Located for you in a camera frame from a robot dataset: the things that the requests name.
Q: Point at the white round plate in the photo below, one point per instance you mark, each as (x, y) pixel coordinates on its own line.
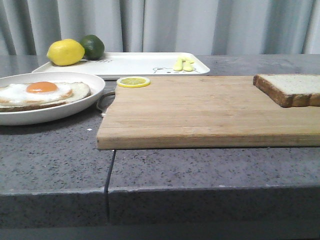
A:
(29, 117)

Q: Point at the white bread slice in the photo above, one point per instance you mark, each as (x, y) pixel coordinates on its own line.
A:
(290, 90)

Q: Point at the white bear tray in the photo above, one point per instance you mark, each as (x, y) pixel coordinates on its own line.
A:
(116, 65)

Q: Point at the bottom bread slice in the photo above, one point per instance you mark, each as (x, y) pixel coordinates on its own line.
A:
(80, 91)

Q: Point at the wooden cutting board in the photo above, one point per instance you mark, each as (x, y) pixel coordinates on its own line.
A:
(203, 112)

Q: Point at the lemon slice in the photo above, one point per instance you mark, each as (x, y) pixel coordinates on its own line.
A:
(133, 82)

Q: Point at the yellow plastic fork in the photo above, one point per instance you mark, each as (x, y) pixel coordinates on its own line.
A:
(178, 65)

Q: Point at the yellow plastic knife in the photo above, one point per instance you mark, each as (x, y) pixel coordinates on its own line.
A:
(187, 64)

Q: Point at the green lime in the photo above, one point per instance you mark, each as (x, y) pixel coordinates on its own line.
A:
(93, 46)

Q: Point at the yellow lemon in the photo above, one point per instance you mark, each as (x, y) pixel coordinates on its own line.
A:
(65, 52)

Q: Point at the fried egg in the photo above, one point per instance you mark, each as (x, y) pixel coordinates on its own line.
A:
(34, 93)

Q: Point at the grey curtain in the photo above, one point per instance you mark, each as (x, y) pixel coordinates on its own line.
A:
(201, 27)

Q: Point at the metal board handle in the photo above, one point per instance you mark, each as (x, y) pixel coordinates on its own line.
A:
(104, 102)

